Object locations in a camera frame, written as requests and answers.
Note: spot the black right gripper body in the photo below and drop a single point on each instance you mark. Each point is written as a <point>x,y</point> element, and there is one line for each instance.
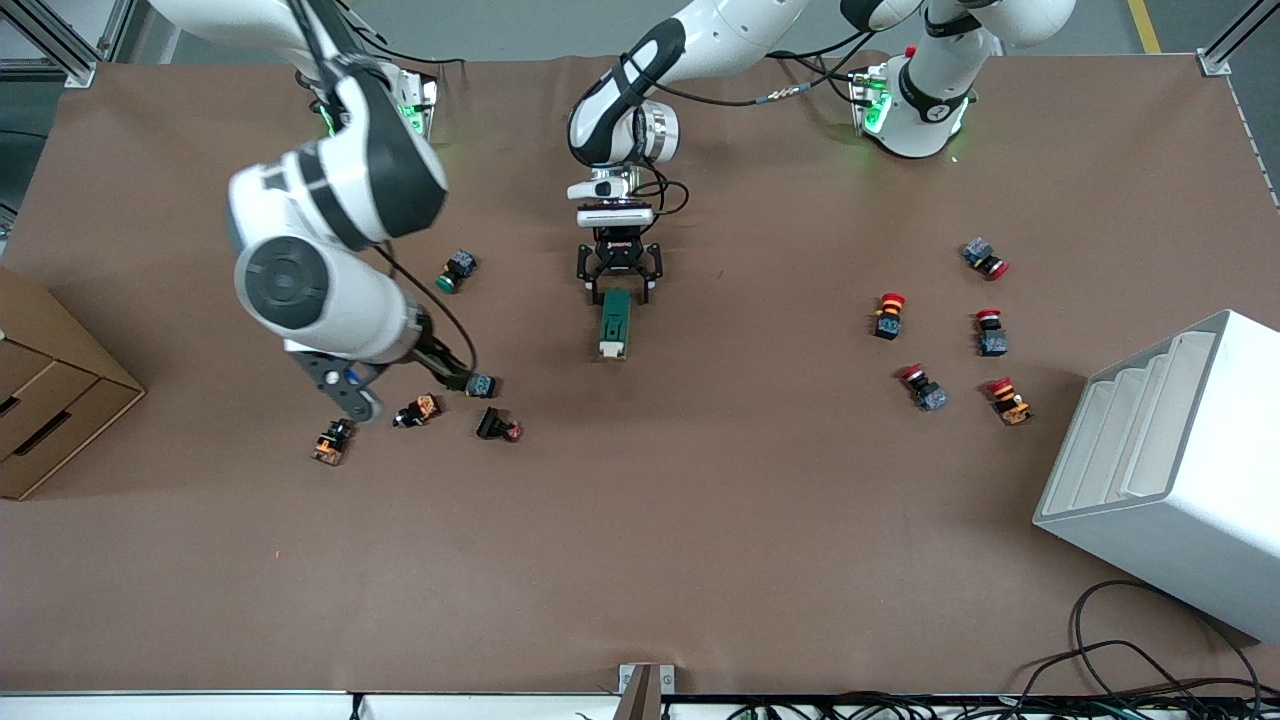
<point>432,354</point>

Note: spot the brown paper table cover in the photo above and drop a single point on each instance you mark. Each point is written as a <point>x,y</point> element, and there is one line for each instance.
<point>700,500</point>

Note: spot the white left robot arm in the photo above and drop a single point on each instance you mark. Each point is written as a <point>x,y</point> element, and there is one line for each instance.
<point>610,110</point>

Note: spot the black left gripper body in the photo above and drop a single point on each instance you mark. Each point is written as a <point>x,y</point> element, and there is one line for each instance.
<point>618,250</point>

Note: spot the white stepped organizer box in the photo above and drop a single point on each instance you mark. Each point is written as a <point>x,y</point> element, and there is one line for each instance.
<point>1180,520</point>

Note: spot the metal bracket on table edge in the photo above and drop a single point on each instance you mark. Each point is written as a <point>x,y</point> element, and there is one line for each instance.
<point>645,690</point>

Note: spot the brown cardboard drawer box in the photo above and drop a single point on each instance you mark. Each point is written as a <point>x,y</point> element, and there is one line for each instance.
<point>60,400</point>

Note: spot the black selector switch orange block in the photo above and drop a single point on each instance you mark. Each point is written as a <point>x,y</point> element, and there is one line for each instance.
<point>422,408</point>
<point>330,445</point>

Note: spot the green mushroom pushbutton switch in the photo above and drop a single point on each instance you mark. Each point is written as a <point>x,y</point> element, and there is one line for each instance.
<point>458,268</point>
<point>484,385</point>

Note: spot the red emergency stop button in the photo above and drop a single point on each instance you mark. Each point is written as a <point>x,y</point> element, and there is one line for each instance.
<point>925,390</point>
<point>888,318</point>
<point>1010,402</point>
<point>982,255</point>
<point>991,338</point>

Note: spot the black square pushbutton switch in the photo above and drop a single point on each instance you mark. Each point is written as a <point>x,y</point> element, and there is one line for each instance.
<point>492,423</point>

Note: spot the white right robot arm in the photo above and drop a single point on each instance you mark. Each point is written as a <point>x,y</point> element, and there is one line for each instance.
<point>300,290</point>

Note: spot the aluminium frame profile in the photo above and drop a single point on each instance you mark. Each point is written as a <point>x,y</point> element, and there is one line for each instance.
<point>60,55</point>
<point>1215,62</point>

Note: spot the green load switch white lever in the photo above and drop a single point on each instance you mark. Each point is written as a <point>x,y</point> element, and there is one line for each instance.
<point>615,325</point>

